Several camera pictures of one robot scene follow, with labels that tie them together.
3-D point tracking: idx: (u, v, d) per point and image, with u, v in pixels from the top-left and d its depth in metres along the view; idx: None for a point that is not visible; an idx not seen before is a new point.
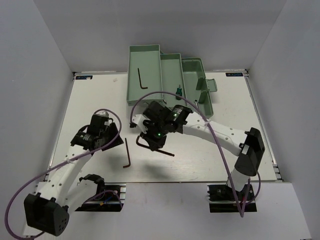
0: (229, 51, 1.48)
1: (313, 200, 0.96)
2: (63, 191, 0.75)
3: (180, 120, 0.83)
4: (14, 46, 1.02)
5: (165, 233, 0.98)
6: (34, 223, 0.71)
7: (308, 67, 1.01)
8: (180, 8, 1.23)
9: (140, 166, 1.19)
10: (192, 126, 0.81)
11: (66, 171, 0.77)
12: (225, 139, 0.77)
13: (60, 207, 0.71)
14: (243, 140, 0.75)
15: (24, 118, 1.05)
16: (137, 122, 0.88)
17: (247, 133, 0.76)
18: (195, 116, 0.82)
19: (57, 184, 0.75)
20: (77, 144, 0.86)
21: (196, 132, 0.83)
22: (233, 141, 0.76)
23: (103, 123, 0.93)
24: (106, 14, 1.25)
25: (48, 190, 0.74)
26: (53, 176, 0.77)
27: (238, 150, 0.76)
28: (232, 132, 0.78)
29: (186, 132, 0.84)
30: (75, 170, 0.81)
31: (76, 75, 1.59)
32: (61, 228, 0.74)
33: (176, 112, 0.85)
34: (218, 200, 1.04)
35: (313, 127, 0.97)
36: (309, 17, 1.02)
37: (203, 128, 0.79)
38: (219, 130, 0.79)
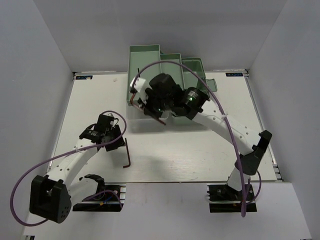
0: (229, 51, 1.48)
1: (313, 199, 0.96)
2: (70, 176, 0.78)
3: (195, 106, 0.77)
4: (14, 46, 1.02)
5: (165, 233, 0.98)
6: (37, 206, 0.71)
7: (308, 67, 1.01)
8: (180, 8, 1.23)
9: (140, 166, 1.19)
10: (208, 116, 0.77)
11: (74, 158, 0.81)
12: (239, 137, 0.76)
13: (66, 191, 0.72)
14: (256, 142, 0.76)
15: (24, 118, 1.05)
16: (138, 89, 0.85)
17: (261, 136, 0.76)
18: (213, 107, 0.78)
19: (65, 169, 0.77)
20: (85, 137, 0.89)
21: (206, 122, 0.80)
22: (247, 141, 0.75)
23: (109, 122, 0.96)
24: (106, 14, 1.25)
25: (56, 173, 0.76)
26: (62, 162, 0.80)
27: (248, 150, 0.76)
28: (246, 132, 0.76)
29: (198, 118, 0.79)
30: (82, 160, 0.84)
31: (76, 75, 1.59)
32: (63, 216, 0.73)
33: (191, 96, 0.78)
34: (218, 200, 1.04)
35: (313, 127, 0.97)
36: (309, 17, 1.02)
37: (219, 121, 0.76)
38: (234, 128, 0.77)
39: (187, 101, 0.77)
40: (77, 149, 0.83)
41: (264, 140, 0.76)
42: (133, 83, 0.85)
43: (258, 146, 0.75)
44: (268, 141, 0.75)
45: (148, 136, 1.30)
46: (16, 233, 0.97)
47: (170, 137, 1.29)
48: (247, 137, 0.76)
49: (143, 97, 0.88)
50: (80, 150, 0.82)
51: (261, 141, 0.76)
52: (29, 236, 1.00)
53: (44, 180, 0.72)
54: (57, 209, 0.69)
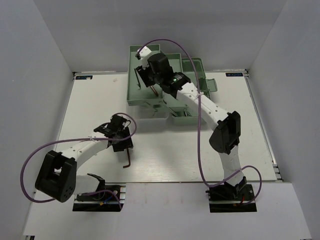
0: (228, 51, 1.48)
1: (313, 199, 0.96)
2: (80, 158, 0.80)
3: (177, 85, 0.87)
4: (13, 46, 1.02)
5: (165, 233, 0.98)
6: (44, 181, 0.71)
7: (308, 67, 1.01)
8: (180, 9, 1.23)
9: (140, 166, 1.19)
10: (185, 94, 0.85)
11: (87, 144, 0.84)
12: (208, 112, 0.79)
13: (74, 171, 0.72)
14: (223, 118, 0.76)
15: (24, 118, 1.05)
16: (142, 56, 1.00)
17: (228, 114, 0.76)
18: (191, 87, 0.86)
19: (77, 150, 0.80)
20: (99, 131, 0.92)
21: (187, 101, 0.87)
22: (212, 116, 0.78)
23: (122, 123, 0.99)
24: (106, 14, 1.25)
25: (69, 151, 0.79)
26: (76, 145, 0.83)
27: (214, 125, 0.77)
28: (216, 109, 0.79)
29: (179, 97, 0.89)
30: (94, 149, 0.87)
31: (76, 75, 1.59)
32: (66, 196, 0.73)
33: (176, 78, 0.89)
34: (217, 199, 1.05)
35: (313, 127, 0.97)
36: (308, 17, 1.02)
37: (193, 99, 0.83)
38: (206, 105, 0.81)
39: (172, 82, 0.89)
40: (92, 138, 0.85)
41: (230, 118, 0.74)
42: (140, 50, 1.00)
43: (223, 122, 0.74)
44: (234, 119, 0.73)
45: (148, 136, 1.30)
46: (15, 233, 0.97)
47: (170, 137, 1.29)
48: (213, 113, 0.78)
49: (144, 63, 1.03)
50: (94, 139, 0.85)
51: (229, 119, 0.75)
52: (29, 236, 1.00)
53: (57, 156, 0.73)
54: (62, 187, 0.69)
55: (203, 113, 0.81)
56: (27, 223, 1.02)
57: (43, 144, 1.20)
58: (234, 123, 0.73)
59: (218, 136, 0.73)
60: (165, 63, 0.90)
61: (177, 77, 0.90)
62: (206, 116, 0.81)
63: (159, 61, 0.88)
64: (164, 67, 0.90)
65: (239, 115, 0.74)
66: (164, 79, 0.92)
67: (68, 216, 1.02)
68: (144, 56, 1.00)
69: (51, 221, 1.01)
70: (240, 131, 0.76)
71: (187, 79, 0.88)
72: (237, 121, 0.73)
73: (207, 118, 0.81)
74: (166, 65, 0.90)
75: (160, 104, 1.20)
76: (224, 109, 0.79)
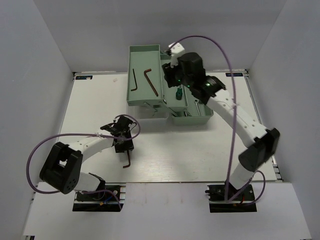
0: (229, 51, 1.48)
1: (313, 199, 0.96)
2: (85, 153, 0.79)
3: (210, 91, 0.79)
4: (13, 46, 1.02)
5: (165, 233, 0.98)
6: (48, 171, 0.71)
7: (308, 66, 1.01)
8: (180, 9, 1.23)
9: (140, 166, 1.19)
10: (218, 102, 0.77)
11: (94, 139, 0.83)
12: (243, 126, 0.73)
13: (79, 163, 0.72)
14: (260, 135, 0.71)
15: (24, 118, 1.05)
16: (172, 53, 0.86)
17: (267, 131, 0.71)
18: (226, 95, 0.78)
19: (84, 144, 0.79)
20: (105, 129, 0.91)
21: (219, 110, 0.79)
22: (249, 131, 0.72)
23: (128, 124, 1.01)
24: (106, 14, 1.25)
25: (76, 144, 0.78)
26: (83, 139, 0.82)
27: (248, 141, 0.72)
28: (253, 123, 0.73)
29: (211, 105, 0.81)
30: (100, 146, 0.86)
31: (76, 75, 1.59)
32: (68, 188, 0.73)
33: (209, 82, 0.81)
34: (218, 200, 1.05)
35: (313, 127, 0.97)
36: (308, 17, 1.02)
37: (228, 109, 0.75)
38: (242, 117, 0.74)
39: (204, 87, 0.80)
40: (98, 134, 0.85)
41: (268, 135, 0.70)
42: (172, 46, 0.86)
43: (260, 139, 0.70)
44: (273, 137, 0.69)
45: (148, 136, 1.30)
46: (15, 233, 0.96)
47: (170, 137, 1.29)
48: (250, 128, 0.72)
49: (173, 61, 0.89)
50: (101, 136, 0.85)
51: (266, 136, 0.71)
52: (29, 236, 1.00)
53: (63, 147, 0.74)
54: (65, 179, 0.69)
55: (237, 126, 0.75)
56: (27, 223, 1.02)
57: (45, 137, 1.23)
58: (272, 142, 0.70)
59: (254, 154, 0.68)
60: (199, 66, 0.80)
61: (210, 82, 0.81)
62: (240, 130, 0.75)
63: (193, 62, 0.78)
64: (198, 69, 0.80)
65: (278, 134, 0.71)
66: (195, 82, 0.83)
67: (68, 216, 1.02)
68: (175, 54, 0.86)
69: (51, 221, 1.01)
70: (274, 149, 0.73)
71: (222, 85, 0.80)
72: (275, 140, 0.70)
73: (240, 132, 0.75)
74: (200, 68, 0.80)
75: (160, 104, 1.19)
76: (261, 125, 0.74)
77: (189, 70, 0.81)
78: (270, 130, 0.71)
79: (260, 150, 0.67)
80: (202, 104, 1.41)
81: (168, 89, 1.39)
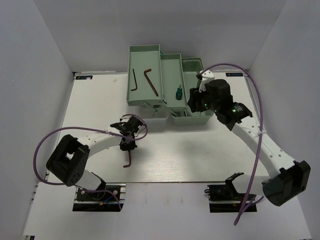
0: (229, 51, 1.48)
1: (313, 199, 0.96)
2: (93, 148, 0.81)
3: (235, 117, 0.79)
4: (13, 45, 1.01)
5: (165, 233, 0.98)
6: (54, 162, 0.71)
7: (308, 67, 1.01)
8: (180, 8, 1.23)
9: (140, 165, 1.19)
10: (243, 128, 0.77)
11: (103, 135, 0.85)
12: (269, 156, 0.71)
13: (85, 158, 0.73)
14: (287, 167, 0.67)
15: (24, 118, 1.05)
16: (203, 79, 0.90)
17: (295, 163, 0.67)
18: (252, 122, 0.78)
19: (92, 139, 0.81)
20: (115, 127, 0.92)
21: (244, 137, 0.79)
22: (274, 161, 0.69)
23: (137, 125, 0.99)
24: (106, 14, 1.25)
25: (84, 139, 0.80)
26: (92, 134, 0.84)
27: (274, 172, 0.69)
28: (279, 153, 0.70)
29: (235, 131, 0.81)
30: (107, 142, 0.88)
31: (76, 75, 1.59)
32: (72, 182, 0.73)
33: (236, 108, 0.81)
34: (218, 200, 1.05)
35: (313, 127, 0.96)
36: (309, 17, 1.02)
37: (253, 136, 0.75)
38: (268, 146, 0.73)
39: (230, 112, 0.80)
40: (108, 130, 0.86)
41: (296, 167, 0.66)
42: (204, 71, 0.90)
43: (286, 171, 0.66)
44: (302, 171, 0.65)
45: (149, 136, 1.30)
46: (16, 233, 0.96)
47: (170, 136, 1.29)
48: (276, 158, 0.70)
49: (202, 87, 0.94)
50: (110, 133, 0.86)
51: (294, 168, 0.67)
52: (29, 236, 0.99)
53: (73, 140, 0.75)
54: (70, 172, 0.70)
55: (263, 155, 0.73)
56: (27, 223, 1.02)
57: (46, 134, 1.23)
58: (301, 176, 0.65)
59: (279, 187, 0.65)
60: (226, 93, 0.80)
61: (237, 108, 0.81)
62: (265, 158, 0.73)
63: (220, 88, 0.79)
64: (225, 94, 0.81)
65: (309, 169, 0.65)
66: (221, 107, 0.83)
67: (68, 216, 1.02)
68: (205, 79, 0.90)
69: (51, 221, 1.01)
70: (305, 185, 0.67)
71: (248, 112, 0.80)
72: (305, 174, 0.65)
73: (266, 161, 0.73)
74: (227, 93, 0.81)
75: (160, 104, 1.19)
76: (289, 156, 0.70)
77: (216, 95, 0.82)
78: (299, 163, 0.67)
79: (286, 183, 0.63)
80: None
81: (168, 89, 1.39)
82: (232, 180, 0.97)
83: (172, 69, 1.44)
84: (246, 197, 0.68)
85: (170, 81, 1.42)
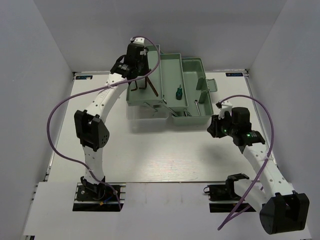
0: (228, 51, 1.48)
1: (312, 200, 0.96)
2: (105, 111, 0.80)
3: (247, 140, 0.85)
4: (14, 46, 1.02)
5: (164, 232, 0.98)
6: (82, 136, 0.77)
7: (308, 66, 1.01)
8: (179, 9, 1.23)
9: (140, 166, 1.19)
10: (252, 151, 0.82)
11: (107, 94, 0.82)
12: (268, 179, 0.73)
13: (103, 123, 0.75)
14: (283, 193, 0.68)
15: (24, 118, 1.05)
16: (222, 107, 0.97)
17: (293, 192, 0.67)
18: (261, 148, 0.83)
19: (100, 104, 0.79)
20: (116, 73, 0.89)
21: (252, 161, 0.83)
22: (272, 186, 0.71)
23: (139, 52, 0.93)
24: (106, 14, 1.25)
25: (92, 109, 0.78)
26: (96, 98, 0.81)
27: (270, 195, 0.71)
28: (279, 180, 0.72)
29: (245, 153, 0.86)
30: (114, 96, 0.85)
31: (76, 75, 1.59)
32: (105, 142, 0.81)
33: (250, 134, 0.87)
34: (217, 200, 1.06)
35: (313, 126, 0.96)
36: (308, 17, 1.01)
37: (259, 159, 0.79)
38: (271, 171, 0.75)
39: (245, 136, 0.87)
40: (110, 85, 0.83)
41: (294, 197, 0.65)
42: (223, 101, 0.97)
43: (281, 195, 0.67)
44: (299, 202, 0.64)
45: (149, 136, 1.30)
46: (16, 233, 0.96)
47: (170, 136, 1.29)
48: (274, 183, 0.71)
49: (221, 114, 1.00)
50: (112, 87, 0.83)
51: (292, 198, 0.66)
52: (29, 236, 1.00)
53: (84, 114, 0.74)
54: (97, 140, 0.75)
55: (264, 179, 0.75)
56: (27, 223, 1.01)
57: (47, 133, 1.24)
58: (298, 207, 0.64)
59: (271, 209, 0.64)
60: (245, 119, 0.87)
61: (252, 134, 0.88)
62: (264, 182, 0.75)
63: (240, 114, 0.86)
64: (243, 120, 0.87)
65: (308, 204, 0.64)
66: (238, 131, 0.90)
67: (67, 216, 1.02)
68: (224, 108, 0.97)
69: (51, 221, 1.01)
70: (303, 220, 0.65)
71: (261, 139, 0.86)
72: (302, 207, 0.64)
73: (265, 185, 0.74)
74: (246, 120, 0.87)
75: (160, 103, 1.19)
76: (290, 186, 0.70)
77: (236, 119, 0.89)
78: (298, 194, 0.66)
79: (278, 207, 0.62)
80: (202, 104, 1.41)
81: (169, 89, 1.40)
82: (235, 181, 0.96)
83: (172, 71, 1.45)
84: (241, 201, 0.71)
85: (170, 81, 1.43)
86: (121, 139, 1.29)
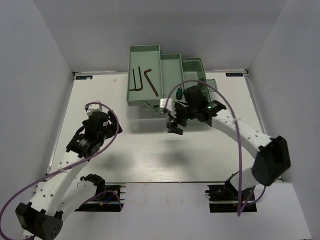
0: (228, 51, 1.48)
1: (313, 200, 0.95)
2: (54, 202, 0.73)
3: (211, 112, 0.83)
4: (14, 46, 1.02)
5: (164, 233, 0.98)
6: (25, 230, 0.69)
7: (308, 66, 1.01)
8: (179, 9, 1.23)
9: (140, 166, 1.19)
10: (220, 119, 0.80)
11: (59, 181, 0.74)
12: (247, 138, 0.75)
13: (51, 219, 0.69)
14: (264, 143, 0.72)
15: (24, 118, 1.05)
16: (170, 108, 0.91)
17: (271, 139, 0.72)
18: (227, 113, 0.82)
19: (48, 194, 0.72)
20: (72, 149, 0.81)
21: (222, 128, 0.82)
22: (252, 142, 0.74)
23: (102, 124, 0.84)
24: (106, 14, 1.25)
25: (38, 201, 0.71)
26: (46, 185, 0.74)
27: (255, 152, 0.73)
28: (256, 134, 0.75)
29: (215, 125, 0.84)
30: (68, 179, 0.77)
31: (76, 75, 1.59)
32: (56, 234, 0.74)
33: (210, 105, 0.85)
34: (217, 200, 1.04)
35: (313, 128, 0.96)
36: (308, 17, 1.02)
37: (230, 125, 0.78)
38: (245, 130, 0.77)
39: (206, 110, 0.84)
40: (62, 169, 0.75)
41: (274, 143, 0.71)
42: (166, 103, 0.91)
43: (264, 148, 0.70)
44: (278, 144, 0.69)
45: (148, 136, 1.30)
46: (16, 233, 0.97)
47: (170, 136, 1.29)
48: (253, 139, 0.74)
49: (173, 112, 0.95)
50: (65, 170, 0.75)
51: (272, 145, 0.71)
52: (29, 236, 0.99)
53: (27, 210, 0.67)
54: (44, 236, 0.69)
55: (243, 141, 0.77)
56: None
57: (46, 134, 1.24)
58: (280, 149, 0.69)
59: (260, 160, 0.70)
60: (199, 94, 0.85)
61: (212, 105, 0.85)
62: (244, 142, 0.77)
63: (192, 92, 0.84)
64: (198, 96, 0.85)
65: (285, 143, 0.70)
66: (198, 108, 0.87)
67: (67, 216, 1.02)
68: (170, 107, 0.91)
69: None
70: (288, 160, 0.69)
71: (222, 106, 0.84)
72: (283, 147, 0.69)
73: (247, 145, 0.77)
74: (200, 95, 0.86)
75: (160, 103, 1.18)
76: (265, 135, 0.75)
77: (189, 100, 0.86)
78: (275, 139, 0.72)
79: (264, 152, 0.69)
80: None
81: (169, 89, 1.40)
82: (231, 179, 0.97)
83: (173, 70, 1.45)
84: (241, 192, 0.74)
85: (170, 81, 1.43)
86: (121, 139, 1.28)
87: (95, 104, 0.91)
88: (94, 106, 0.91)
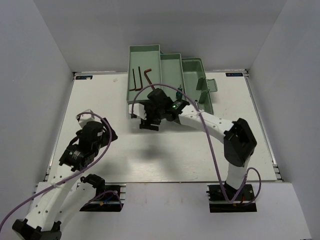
0: (228, 51, 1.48)
1: (313, 200, 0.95)
2: (50, 217, 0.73)
3: (177, 111, 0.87)
4: (14, 46, 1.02)
5: (164, 232, 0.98)
6: None
7: (308, 66, 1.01)
8: (179, 9, 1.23)
9: (140, 166, 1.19)
10: (186, 115, 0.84)
11: (53, 196, 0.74)
12: (213, 126, 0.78)
13: (47, 235, 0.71)
14: (229, 128, 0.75)
15: (24, 118, 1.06)
16: (137, 113, 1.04)
17: (234, 122, 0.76)
18: (191, 108, 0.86)
19: (43, 211, 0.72)
20: (65, 163, 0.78)
21: (190, 123, 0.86)
22: (218, 128, 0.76)
23: (96, 135, 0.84)
24: (106, 14, 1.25)
25: (34, 217, 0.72)
26: (41, 201, 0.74)
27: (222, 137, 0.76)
28: (220, 121, 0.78)
29: (183, 122, 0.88)
30: (63, 193, 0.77)
31: (76, 75, 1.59)
32: None
33: (175, 104, 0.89)
34: (217, 200, 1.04)
35: (314, 128, 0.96)
36: (308, 17, 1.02)
37: (195, 117, 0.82)
38: (209, 119, 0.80)
39: (172, 109, 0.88)
40: (55, 184, 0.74)
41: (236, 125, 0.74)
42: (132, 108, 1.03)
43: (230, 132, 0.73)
44: (241, 126, 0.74)
45: (148, 136, 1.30)
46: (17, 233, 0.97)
47: (170, 136, 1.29)
48: (218, 125, 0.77)
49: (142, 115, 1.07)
50: (58, 185, 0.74)
51: (236, 127, 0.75)
52: None
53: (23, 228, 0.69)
54: None
55: (210, 130, 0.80)
56: None
57: (46, 134, 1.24)
58: (243, 130, 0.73)
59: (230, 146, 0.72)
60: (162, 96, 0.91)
61: (177, 103, 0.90)
62: (211, 131, 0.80)
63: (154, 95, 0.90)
64: (161, 97, 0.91)
65: (245, 123, 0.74)
66: (165, 109, 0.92)
67: None
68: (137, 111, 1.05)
69: None
70: (253, 138, 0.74)
71: (186, 103, 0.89)
72: (244, 127, 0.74)
73: (214, 133, 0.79)
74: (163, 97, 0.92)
75: None
76: (229, 120, 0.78)
77: (155, 103, 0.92)
78: (237, 121, 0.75)
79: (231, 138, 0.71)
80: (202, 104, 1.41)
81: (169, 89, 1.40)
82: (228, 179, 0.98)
83: (173, 70, 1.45)
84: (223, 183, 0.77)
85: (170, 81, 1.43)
86: (120, 139, 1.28)
87: (87, 114, 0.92)
88: (86, 116, 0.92)
